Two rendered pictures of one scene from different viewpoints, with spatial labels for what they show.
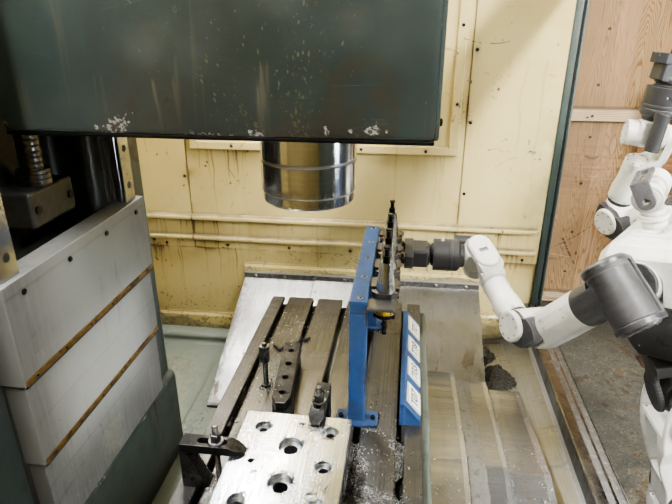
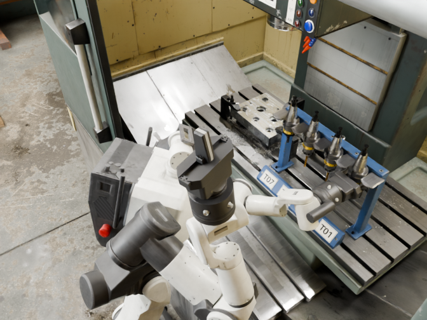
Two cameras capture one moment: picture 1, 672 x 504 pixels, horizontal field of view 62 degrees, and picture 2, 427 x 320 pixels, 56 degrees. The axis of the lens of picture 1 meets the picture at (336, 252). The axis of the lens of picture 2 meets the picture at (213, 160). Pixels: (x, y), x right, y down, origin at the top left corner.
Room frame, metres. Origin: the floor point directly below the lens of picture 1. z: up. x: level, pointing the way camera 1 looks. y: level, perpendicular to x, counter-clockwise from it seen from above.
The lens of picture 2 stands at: (1.83, -1.16, 2.18)
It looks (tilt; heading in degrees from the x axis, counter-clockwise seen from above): 44 degrees down; 138
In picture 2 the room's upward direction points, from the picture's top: straight up
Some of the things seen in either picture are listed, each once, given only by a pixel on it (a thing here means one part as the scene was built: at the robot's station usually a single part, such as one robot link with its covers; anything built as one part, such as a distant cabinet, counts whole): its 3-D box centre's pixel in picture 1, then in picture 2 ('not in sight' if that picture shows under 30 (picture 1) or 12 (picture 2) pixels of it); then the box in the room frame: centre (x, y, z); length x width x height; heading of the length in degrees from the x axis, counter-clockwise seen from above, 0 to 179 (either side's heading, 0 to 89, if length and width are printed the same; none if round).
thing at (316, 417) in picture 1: (319, 412); (285, 138); (1.01, 0.04, 0.97); 0.13 x 0.03 x 0.15; 173
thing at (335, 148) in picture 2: (390, 239); (336, 143); (1.34, -0.14, 1.26); 0.04 x 0.04 x 0.07
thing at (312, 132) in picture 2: (388, 255); (313, 127); (1.23, -0.12, 1.26); 0.04 x 0.04 x 0.07
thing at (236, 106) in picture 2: not in sight; (230, 106); (0.66, 0.02, 0.97); 0.13 x 0.03 x 0.15; 173
